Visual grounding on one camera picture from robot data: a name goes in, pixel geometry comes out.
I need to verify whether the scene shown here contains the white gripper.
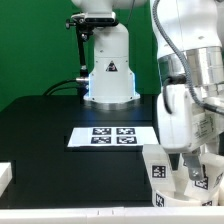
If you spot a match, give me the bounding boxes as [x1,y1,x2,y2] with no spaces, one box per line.
[157,85,224,181]

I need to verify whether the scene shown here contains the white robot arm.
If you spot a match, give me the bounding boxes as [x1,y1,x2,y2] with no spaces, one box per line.
[71,0,224,180]

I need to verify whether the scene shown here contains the white marker sheet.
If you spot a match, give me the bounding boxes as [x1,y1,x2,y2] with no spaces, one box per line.
[68,127,158,147]

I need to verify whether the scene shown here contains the white front fence bar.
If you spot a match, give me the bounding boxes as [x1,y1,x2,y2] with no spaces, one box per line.
[0,206,224,224]

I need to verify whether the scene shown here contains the white fence bar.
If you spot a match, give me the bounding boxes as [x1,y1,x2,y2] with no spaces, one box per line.
[0,206,224,224]
[0,162,12,197]

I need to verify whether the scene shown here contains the white left fence bar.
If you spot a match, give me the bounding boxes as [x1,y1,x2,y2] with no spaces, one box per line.
[0,162,12,197]

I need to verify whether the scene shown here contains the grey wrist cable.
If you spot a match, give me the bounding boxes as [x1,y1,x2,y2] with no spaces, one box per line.
[151,0,224,116]

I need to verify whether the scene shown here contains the black cables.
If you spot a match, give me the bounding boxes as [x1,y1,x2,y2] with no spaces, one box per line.
[43,79,86,97]

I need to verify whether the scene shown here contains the camera on black stand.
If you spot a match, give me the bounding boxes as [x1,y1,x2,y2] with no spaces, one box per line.
[65,12,118,85]

